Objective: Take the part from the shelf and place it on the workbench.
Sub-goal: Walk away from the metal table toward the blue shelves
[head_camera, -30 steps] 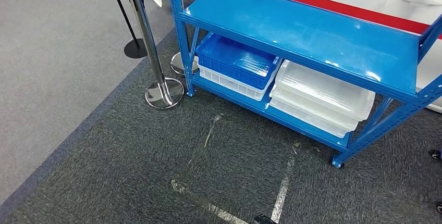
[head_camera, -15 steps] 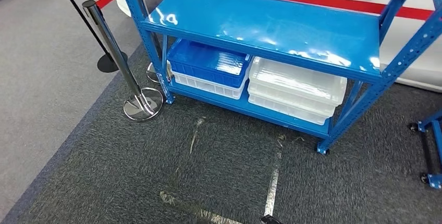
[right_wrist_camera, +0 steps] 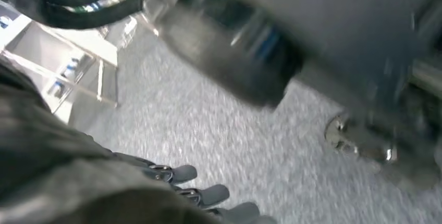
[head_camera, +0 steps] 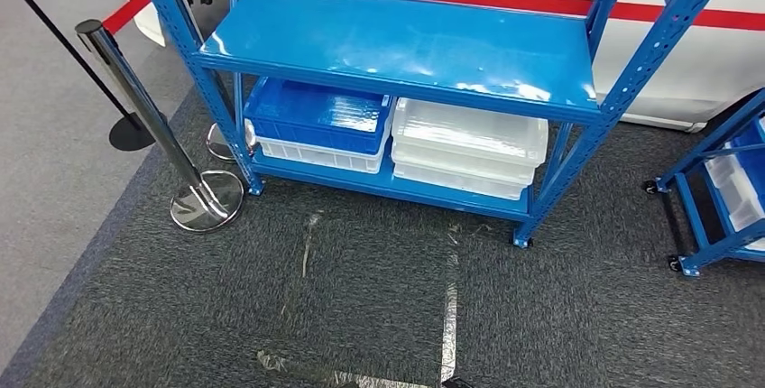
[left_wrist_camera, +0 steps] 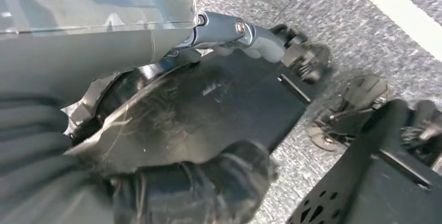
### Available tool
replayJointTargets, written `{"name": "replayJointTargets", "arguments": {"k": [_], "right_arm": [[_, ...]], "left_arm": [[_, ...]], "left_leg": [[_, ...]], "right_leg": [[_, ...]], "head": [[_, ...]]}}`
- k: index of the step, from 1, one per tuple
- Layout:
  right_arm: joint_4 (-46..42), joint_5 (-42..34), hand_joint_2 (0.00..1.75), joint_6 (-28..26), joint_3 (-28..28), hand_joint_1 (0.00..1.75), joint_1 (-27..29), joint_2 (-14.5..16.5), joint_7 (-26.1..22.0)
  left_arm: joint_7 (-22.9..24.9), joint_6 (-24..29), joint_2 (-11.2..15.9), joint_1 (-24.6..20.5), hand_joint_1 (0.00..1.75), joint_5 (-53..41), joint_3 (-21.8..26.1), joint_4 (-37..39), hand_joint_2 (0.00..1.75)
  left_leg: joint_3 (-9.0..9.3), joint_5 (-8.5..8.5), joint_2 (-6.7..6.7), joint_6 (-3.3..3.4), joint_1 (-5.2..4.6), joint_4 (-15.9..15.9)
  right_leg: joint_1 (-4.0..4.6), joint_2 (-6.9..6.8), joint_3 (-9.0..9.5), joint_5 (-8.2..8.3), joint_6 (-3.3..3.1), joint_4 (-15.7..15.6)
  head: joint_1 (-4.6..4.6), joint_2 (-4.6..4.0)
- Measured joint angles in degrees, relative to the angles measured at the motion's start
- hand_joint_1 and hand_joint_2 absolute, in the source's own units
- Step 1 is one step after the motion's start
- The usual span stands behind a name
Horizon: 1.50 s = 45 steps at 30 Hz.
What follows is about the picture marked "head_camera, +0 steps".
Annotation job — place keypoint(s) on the blue metal shelf rack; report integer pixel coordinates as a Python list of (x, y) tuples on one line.
[(406, 44)]

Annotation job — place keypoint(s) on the white plastic bin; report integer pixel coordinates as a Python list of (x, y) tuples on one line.
[(317, 157)]

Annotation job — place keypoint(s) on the translucent plastic bin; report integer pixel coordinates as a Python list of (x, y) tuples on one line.
[(460, 179), (472, 134)]

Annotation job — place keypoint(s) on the blue plastic bin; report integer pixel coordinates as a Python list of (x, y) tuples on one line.
[(317, 113)]

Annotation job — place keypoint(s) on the clear floor tape strip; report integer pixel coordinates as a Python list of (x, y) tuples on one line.
[(308, 245)]

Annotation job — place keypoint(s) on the chrome barrier stanchion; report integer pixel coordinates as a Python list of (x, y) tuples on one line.
[(218, 143), (149, 116)]

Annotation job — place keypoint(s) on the angled clear floor tape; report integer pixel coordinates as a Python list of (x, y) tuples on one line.
[(448, 325)]

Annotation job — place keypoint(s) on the black robot left leg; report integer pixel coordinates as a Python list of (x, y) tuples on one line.
[(457, 383)]

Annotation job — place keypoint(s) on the black thin stanchion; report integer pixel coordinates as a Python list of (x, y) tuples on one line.
[(128, 133)]

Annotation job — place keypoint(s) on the white car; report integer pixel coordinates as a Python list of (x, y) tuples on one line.
[(687, 74)]

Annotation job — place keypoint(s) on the translucent bin in cart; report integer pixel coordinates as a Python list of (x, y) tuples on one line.
[(735, 191)]

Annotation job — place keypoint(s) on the blue steel cart frame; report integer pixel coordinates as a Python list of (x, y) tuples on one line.
[(705, 194)]

